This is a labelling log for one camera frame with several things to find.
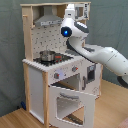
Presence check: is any wooden toy kitchen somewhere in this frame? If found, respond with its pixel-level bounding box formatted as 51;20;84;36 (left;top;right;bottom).
19;1;107;128

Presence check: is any red stove knob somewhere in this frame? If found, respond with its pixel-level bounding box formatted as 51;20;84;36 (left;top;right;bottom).
54;73;60;79
72;66;78;72

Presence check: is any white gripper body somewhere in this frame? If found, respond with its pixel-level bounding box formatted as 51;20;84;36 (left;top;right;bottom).
64;4;75;19

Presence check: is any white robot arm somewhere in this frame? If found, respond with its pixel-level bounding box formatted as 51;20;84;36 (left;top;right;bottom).
61;4;128;88

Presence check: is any black toy stovetop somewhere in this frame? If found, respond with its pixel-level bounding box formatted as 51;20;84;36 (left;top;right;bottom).
35;53;71;67

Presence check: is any left red stove knob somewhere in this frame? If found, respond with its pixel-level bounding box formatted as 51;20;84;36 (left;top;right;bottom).
54;73;60;79

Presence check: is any silver toy pot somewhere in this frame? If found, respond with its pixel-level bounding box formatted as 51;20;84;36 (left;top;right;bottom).
40;50;55;61

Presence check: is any right red stove knob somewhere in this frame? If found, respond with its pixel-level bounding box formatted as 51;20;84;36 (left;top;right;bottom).
72;66;78;72

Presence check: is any grey range hood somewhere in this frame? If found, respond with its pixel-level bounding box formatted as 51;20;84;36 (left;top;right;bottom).
35;6;62;27

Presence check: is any white toy microwave door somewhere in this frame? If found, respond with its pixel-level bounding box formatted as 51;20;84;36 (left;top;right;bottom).
75;3;89;21

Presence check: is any white oven door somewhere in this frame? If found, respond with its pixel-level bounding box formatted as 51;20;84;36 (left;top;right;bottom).
49;86;95;128

